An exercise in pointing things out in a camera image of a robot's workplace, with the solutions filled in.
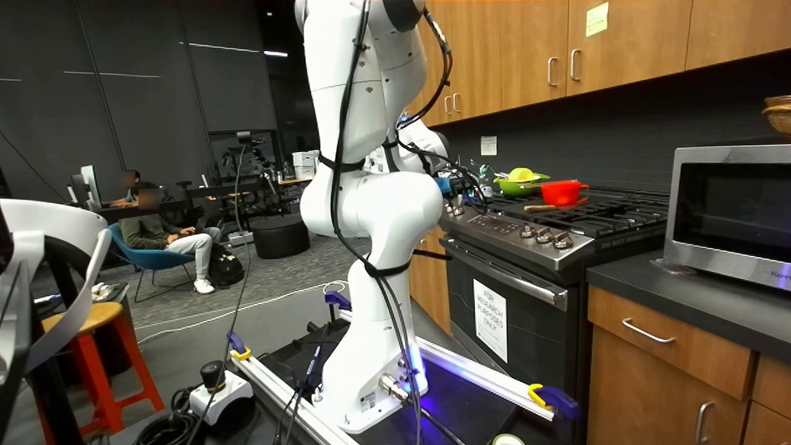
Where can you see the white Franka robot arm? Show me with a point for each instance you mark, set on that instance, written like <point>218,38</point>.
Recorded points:
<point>363,206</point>

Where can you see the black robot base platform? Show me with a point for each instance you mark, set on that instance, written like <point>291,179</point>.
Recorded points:
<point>286,361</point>

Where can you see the wooden upper cabinet door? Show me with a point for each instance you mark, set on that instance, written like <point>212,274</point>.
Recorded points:
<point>479,57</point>
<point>533,49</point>
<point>743,27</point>
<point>635,49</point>
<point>439,90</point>

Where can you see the blue cup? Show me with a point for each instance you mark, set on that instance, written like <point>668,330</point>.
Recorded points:
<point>446,184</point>

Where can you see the narrow wooden lower cabinet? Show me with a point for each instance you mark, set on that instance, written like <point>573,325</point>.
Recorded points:
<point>431,280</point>

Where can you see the blue yellow clamp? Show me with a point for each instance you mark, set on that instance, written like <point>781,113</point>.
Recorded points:
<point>551,401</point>
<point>337,300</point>
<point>238,345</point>

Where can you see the clear spray bottle green trigger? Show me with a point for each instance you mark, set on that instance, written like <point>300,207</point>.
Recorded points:
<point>484,175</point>

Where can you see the stainless steel stove range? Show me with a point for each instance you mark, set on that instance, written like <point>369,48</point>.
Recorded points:
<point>499,238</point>

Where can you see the black round ottoman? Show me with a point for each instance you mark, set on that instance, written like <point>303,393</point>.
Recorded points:
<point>278,236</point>

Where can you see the silver stove knob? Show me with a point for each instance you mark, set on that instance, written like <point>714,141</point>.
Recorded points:
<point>542,238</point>
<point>522,232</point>
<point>565,243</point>

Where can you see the yellow green toy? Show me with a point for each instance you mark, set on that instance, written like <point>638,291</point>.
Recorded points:
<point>520,189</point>

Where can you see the white research purposes paper sign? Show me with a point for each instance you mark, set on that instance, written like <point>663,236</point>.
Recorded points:
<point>490,319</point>

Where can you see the yellow green toy vegetables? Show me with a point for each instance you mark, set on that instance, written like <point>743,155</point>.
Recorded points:
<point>522,173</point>

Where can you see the small wooden utensil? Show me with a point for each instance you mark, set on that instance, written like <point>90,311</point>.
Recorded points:
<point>540,207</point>

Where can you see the red pot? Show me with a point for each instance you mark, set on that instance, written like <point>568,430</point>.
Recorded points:
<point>562,192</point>

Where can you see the black bag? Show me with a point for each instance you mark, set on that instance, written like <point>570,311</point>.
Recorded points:
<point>226,268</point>

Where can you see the black cast iron stove grates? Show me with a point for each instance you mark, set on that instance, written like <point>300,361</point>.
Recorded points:
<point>601,210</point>

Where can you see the ceiling light strip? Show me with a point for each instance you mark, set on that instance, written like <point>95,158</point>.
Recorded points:
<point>276,52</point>

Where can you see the black office desk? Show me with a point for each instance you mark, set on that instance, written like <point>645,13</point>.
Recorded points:
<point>189,197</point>

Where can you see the seated person dark shirt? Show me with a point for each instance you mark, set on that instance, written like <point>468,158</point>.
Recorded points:
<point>151,231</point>

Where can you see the blue chair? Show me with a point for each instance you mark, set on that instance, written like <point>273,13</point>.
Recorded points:
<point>151,260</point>

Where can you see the white box with black button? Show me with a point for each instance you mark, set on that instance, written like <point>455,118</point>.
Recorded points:
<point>218,395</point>

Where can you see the pale yellow square note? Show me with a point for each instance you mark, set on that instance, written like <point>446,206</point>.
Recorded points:
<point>598,17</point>

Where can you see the wooden lower cabinet with drawers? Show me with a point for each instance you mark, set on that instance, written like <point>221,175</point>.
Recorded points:
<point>645,387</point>

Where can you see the computer monitor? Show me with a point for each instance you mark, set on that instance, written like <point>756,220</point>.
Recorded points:
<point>88,185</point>

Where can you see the wooden stool red legs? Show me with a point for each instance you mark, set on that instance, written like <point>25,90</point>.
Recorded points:
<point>95,330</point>

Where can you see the stainless steel microwave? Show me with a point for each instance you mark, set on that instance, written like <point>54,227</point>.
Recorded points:
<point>725,212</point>

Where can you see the white grey curved device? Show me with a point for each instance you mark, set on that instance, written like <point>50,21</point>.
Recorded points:
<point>50,222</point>

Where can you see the brown wooden bowl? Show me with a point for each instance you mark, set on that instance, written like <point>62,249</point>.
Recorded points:
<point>781,113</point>

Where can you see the white wall sign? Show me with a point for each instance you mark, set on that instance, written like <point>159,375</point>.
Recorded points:
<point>489,147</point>

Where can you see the black camera tripod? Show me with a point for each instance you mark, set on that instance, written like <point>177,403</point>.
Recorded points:
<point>243,175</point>

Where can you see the aluminium frame rail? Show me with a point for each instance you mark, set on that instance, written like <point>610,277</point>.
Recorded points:
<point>281,395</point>
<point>486,373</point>

